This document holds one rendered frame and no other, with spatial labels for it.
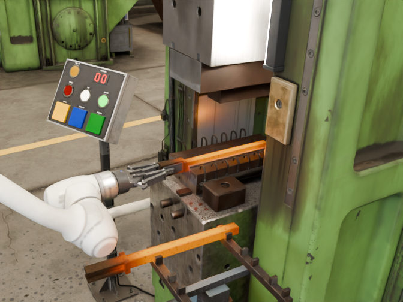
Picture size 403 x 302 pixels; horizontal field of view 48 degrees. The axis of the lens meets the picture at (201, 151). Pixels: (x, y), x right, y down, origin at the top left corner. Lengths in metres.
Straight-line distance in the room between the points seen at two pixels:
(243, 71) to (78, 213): 0.65
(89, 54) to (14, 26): 0.97
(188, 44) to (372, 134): 0.60
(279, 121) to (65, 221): 0.63
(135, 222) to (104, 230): 1.75
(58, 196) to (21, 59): 5.00
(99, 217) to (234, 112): 0.79
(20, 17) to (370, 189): 5.37
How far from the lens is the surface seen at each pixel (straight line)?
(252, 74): 1.45
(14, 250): 2.88
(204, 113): 1.73
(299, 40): 1.21
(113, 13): 6.66
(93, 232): 1.23
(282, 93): 1.24
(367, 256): 1.71
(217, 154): 1.58
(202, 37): 1.32
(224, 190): 1.42
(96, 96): 1.86
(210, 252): 1.48
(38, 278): 2.66
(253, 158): 1.61
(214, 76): 1.37
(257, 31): 1.36
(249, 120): 1.87
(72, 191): 1.34
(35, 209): 1.21
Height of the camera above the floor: 1.71
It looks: 26 degrees down
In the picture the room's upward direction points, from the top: 3 degrees clockwise
